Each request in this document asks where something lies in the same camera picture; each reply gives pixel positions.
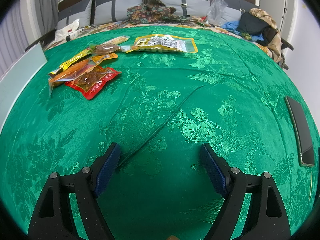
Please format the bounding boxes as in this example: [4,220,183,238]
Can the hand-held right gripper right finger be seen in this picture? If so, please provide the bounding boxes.
[199,143,292,240]

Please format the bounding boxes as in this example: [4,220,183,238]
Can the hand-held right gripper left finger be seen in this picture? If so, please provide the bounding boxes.
[27,142,122,240]

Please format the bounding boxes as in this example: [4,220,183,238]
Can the red dried tofu packet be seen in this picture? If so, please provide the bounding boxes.
[65,65,122,100]

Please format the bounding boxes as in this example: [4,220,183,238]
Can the orange sausage packet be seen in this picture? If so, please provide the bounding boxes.
[48,53,118,97]

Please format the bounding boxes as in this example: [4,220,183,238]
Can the white rectangular box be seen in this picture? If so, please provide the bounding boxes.
[0,42,48,133]

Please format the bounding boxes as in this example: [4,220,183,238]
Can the green floral blanket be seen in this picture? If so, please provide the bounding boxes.
[0,26,320,240]

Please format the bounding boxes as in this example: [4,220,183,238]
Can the black smartphone dark screen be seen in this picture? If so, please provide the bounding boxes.
[284,96,315,167]

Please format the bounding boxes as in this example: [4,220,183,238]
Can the thin yellow stick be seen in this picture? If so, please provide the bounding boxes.
[309,166,314,200]

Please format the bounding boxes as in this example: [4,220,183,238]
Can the long yellow snack packet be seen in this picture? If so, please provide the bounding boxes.
[48,48,92,77]

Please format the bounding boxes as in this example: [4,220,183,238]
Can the clear brown meat packet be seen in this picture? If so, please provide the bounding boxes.
[89,43,132,55]

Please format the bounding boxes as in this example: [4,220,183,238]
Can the cream snack stick packet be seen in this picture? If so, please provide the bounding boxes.
[104,35,130,46]

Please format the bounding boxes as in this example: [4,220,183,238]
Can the flat yellow windowed packet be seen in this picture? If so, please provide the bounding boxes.
[126,34,199,54]

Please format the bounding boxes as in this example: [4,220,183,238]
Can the colourful floral bed sheet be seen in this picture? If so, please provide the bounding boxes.
[42,20,278,60]

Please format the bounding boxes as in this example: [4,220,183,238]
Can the white plastic bag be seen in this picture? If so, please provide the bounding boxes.
[54,19,80,42]

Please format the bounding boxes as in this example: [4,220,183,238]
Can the dark furniture piece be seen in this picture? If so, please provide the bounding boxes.
[24,29,57,52]

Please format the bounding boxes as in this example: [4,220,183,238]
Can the dark chair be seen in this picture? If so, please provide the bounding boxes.
[262,27,294,70]

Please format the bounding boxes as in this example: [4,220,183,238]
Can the small colourful wrappers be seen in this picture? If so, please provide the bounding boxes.
[197,16,214,28]

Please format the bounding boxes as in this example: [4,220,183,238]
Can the black bag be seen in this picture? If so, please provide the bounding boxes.
[236,12,270,37]

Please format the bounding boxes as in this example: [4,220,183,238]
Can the white sheer curtain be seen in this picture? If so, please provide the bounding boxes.
[0,2,30,80]

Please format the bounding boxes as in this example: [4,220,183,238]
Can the clear plastic bag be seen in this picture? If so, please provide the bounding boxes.
[207,0,228,25]

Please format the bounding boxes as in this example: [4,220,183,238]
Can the dark patterned cloth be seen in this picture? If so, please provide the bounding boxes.
[127,0,190,25]

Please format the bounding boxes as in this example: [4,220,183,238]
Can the grey curtain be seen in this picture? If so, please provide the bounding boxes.
[37,0,59,38]

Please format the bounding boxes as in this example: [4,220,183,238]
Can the white door frame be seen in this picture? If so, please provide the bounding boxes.
[259,0,296,45]

